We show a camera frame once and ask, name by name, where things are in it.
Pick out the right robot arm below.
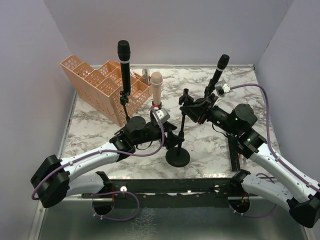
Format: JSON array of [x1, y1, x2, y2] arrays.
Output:
[[178, 95, 320, 228]]

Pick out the black tripod mic stand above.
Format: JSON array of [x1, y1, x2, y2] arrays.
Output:
[[119, 91, 131, 123]]

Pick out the peach plastic desk organizer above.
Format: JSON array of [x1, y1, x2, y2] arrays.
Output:
[[59, 54, 153, 126]]

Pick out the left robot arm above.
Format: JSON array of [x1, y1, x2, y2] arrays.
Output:
[[30, 116, 177, 208]]

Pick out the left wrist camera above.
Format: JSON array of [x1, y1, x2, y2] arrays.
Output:
[[150, 106, 170, 124]]

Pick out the markers in organizer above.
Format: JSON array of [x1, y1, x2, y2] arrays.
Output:
[[130, 70, 137, 79]]

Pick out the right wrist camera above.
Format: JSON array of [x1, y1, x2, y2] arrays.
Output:
[[214, 80, 232, 97]]

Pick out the pens in white packet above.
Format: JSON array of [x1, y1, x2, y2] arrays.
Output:
[[238, 153, 247, 166]]

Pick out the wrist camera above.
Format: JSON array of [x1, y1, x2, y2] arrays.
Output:
[[150, 106, 170, 124], [214, 80, 232, 97]]

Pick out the black microphone silver ring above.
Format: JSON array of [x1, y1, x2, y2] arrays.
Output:
[[117, 39, 132, 95]]

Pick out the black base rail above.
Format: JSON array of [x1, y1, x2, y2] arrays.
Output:
[[74, 174, 258, 208]]

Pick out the black round-base stand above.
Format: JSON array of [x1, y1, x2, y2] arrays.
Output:
[[204, 78, 216, 98], [150, 101, 165, 120], [165, 88, 194, 168]]

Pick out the black microphone silver grille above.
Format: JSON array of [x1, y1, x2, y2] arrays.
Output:
[[227, 135, 241, 172]]

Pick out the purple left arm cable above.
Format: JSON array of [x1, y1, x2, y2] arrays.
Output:
[[31, 107, 167, 201]]

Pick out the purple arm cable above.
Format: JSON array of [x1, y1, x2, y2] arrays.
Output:
[[31, 107, 167, 201], [229, 83, 320, 218]]

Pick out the beige microphone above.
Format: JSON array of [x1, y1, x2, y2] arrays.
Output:
[[150, 71, 163, 106]]

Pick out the clear ruler in organizer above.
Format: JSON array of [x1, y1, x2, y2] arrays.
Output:
[[141, 68, 150, 86]]

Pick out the black slim microphone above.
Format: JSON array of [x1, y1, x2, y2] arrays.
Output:
[[210, 54, 230, 87]]

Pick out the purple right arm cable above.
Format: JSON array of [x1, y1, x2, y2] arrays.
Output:
[[229, 83, 320, 218]]

